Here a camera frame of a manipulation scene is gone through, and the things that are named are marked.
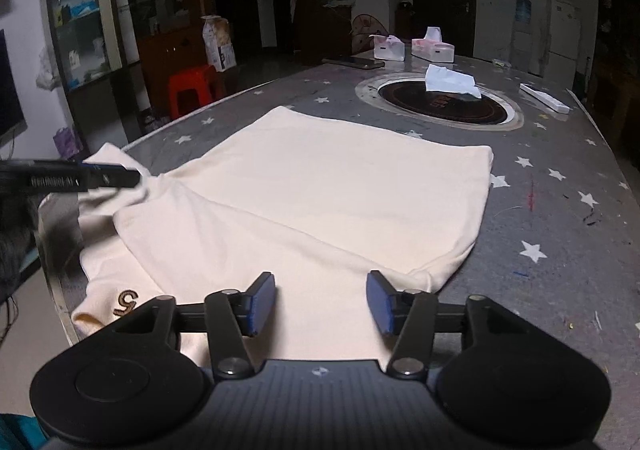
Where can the water dispenser with blue bottle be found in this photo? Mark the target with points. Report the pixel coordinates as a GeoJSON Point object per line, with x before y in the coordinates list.
{"type": "Point", "coordinates": [521, 29]}

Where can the round built-in hotplate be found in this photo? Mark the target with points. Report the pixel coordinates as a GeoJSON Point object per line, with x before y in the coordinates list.
{"type": "Point", "coordinates": [440, 107]}

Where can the cream shirt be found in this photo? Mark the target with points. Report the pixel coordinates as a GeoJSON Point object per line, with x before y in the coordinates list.
{"type": "Point", "coordinates": [325, 190]}

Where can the dark cloth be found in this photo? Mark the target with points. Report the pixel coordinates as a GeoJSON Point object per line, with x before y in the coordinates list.
{"type": "Point", "coordinates": [10, 250]}

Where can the purple bag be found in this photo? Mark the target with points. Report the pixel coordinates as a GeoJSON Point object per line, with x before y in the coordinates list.
{"type": "Point", "coordinates": [67, 143]}

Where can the white refrigerator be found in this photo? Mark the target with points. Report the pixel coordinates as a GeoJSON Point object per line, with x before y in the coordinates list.
{"type": "Point", "coordinates": [565, 39]}

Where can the crumpled white paper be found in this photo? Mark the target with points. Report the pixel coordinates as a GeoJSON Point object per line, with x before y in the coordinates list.
{"type": "Point", "coordinates": [450, 81]}

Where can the dark wooden display cabinet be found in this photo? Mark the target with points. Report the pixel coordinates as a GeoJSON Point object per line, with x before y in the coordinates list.
{"type": "Point", "coordinates": [620, 54]}

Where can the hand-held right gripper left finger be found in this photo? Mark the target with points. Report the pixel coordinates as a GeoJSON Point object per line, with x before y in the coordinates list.
{"type": "Point", "coordinates": [262, 302]}

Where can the white remote control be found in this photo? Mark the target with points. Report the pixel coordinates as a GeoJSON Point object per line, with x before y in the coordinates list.
{"type": "Point", "coordinates": [545, 98]}

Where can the patterned baby bouncer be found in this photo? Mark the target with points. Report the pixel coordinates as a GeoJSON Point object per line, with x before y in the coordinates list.
{"type": "Point", "coordinates": [367, 27]}

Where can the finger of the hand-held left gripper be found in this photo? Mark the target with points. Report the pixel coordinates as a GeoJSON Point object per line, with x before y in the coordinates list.
{"type": "Point", "coordinates": [60, 177]}

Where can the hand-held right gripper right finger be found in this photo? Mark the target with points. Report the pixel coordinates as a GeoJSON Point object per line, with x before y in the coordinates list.
{"type": "Point", "coordinates": [377, 302]}

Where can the white paper bag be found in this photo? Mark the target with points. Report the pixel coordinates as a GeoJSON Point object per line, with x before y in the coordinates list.
{"type": "Point", "coordinates": [219, 42]}

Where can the white plastic bag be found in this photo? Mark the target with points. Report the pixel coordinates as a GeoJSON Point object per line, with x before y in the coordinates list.
{"type": "Point", "coordinates": [49, 67]}

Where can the teal cloth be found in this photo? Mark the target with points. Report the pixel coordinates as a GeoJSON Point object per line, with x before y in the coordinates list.
{"type": "Point", "coordinates": [17, 432]}

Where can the black television screen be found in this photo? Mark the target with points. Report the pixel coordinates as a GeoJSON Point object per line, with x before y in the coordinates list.
{"type": "Point", "coordinates": [9, 84]}

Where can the white tissue pack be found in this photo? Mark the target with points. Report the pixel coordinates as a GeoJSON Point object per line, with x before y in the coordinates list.
{"type": "Point", "coordinates": [387, 49]}

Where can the pink tissue box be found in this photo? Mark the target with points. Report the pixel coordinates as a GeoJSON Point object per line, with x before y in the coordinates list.
{"type": "Point", "coordinates": [432, 48]}

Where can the small pale packet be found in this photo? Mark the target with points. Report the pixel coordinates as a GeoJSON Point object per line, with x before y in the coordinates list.
{"type": "Point", "coordinates": [501, 62]}

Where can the red plastic stool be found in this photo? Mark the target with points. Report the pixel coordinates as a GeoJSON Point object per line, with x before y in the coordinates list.
{"type": "Point", "coordinates": [192, 84]}

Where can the grey star-patterned tablecloth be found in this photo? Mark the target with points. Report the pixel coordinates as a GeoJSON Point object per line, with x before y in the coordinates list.
{"type": "Point", "coordinates": [550, 230]}

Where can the glass-front wooden cabinet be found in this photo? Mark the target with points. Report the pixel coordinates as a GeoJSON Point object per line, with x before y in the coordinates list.
{"type": "Point", "coordinates": [90, 29]}

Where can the dark wooden chair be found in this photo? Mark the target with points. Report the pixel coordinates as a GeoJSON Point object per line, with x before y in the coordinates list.
{"type": "Point", "coordinates": [403, 13]}

